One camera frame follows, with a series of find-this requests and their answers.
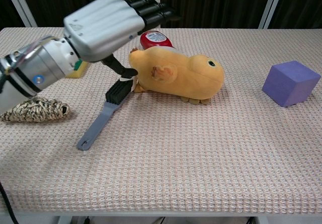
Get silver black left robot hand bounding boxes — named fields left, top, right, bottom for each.
left=62, top=0, right=183, bottom=80

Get yellow plush toy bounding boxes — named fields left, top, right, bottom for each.
left=128, top=46, right=225, bottom=106

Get green yellow sponge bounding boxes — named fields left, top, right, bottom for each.
left=65, top=59, right=89, bottom=79

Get red ketchup squeeze bottle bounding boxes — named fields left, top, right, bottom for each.
left=139, top=30, right=178, bottom=52

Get grey brush black bristles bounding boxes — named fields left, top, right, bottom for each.
left=76, top=77, right=138, bottom=151

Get woven straw bundle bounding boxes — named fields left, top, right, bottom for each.
left=0, top=97, right=70, bottom=123

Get black pleated curtain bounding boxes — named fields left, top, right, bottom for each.
left=0, top=0, right=322, bottom=29

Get beige waffle weave tablecloth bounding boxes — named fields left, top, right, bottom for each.
left=0, top=27, right=322, bottom=214

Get purple foam cube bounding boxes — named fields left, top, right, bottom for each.
left=262, top=60, right=321, bottom=108

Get black cable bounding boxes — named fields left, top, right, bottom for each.
left=0, top=182, right=17, bottom=224

